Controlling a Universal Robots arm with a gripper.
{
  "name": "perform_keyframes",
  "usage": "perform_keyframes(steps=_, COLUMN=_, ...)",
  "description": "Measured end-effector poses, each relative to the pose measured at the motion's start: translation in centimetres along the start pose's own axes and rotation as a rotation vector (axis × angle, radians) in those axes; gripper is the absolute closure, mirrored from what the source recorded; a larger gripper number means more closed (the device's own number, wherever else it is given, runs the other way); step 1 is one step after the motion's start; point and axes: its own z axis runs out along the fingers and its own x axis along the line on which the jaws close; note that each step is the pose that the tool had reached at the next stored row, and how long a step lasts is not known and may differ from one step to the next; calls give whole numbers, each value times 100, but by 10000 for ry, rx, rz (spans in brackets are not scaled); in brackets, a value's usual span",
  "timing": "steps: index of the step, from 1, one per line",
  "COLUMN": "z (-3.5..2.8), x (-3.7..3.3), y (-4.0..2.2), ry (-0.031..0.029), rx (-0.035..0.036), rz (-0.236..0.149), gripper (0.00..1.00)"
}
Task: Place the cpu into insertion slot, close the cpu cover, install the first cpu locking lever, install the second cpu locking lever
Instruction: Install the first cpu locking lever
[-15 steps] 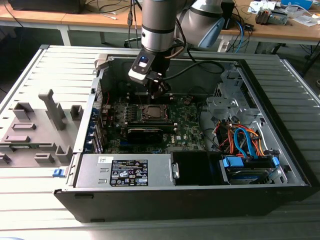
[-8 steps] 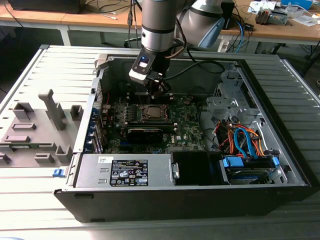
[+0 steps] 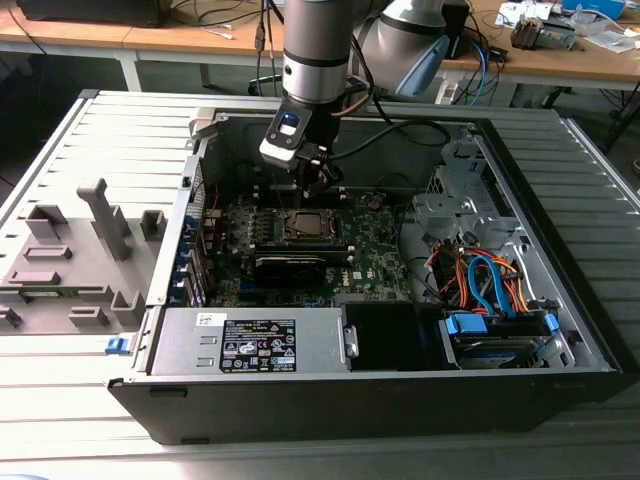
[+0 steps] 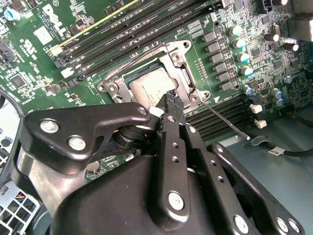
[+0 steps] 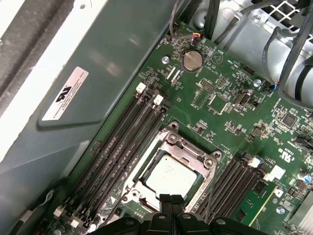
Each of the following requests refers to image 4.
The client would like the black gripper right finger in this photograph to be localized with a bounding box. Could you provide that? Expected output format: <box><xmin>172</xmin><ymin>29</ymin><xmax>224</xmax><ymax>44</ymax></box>
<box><xmin>174</xmin><ymin>95</ymin><xmax>306</xmax><ymax>235</ymax></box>

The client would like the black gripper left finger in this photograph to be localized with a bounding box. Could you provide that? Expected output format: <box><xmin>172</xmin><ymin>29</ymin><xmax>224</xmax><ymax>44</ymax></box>
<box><xmin>11</xmin><ymin>89</ymin><xmax>193</xmax><ymax>222</ymax></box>

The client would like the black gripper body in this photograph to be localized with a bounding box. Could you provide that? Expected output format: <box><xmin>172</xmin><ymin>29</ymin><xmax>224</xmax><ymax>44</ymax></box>
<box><xmin>49</xmin><ymin>153</ymin><xmax>227</xmax><ymax>235</ymax></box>

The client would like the wire locking lever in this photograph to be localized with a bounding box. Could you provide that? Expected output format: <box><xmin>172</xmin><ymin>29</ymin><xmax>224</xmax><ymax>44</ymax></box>
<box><xmin>199</xmin><ymin>100</ymin><xmax>250</xmax><ymax>141</ymax></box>

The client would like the silver square CPU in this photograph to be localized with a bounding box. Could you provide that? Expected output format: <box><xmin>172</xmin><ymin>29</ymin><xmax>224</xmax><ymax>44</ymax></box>
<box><xmin>129</xmin><ymin>68</ymin><xmax>179</xmax><ymax>108</ymax></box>

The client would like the metal socket cover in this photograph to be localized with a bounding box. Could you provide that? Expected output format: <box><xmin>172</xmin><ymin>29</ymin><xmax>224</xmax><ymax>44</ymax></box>
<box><xmin>105</xmin><ymin>43</ymin><xmax>199</xmax><ymax>111</ymax></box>

